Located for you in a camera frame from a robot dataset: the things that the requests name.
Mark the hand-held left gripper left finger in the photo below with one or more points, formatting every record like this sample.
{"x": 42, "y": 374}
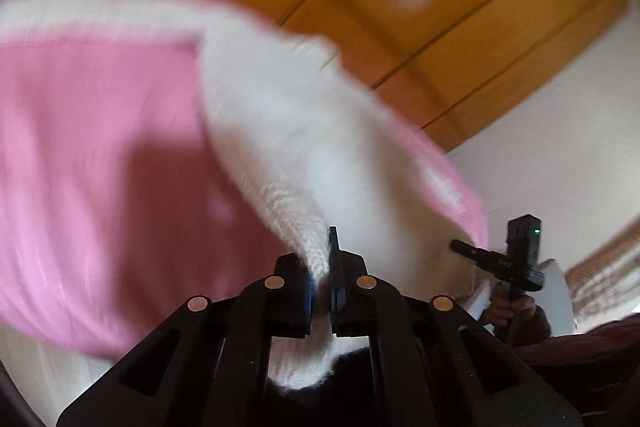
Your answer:
{"x": 306, "y": 294}

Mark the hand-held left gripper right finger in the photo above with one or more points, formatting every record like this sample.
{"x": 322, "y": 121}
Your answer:
{"x": 336, "y": 292}

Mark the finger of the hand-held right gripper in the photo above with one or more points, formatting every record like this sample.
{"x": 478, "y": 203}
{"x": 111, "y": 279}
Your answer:
{"x": 467, "y": 249}

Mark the white knit sweater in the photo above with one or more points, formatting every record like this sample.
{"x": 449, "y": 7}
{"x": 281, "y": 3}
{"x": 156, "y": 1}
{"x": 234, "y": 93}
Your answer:
{"x": 300, "y": 142}

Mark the person's right forearm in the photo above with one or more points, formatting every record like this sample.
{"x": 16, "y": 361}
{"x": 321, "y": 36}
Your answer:
{"x": 537, "y": 324}

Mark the person's right hand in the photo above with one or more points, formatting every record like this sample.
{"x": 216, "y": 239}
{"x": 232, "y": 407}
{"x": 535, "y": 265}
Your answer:
{"x": 500, "y": 314}

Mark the beige striped cloth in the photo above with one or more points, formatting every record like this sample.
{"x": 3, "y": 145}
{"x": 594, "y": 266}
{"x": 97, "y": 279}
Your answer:
{"x": 605, "y": 272}

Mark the pink knit blanket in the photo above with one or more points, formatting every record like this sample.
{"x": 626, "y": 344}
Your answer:
{"x": 100, "y": 167}

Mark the white bed sheet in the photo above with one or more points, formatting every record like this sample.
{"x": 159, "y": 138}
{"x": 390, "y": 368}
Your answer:
{"x": 35, "y": 357}

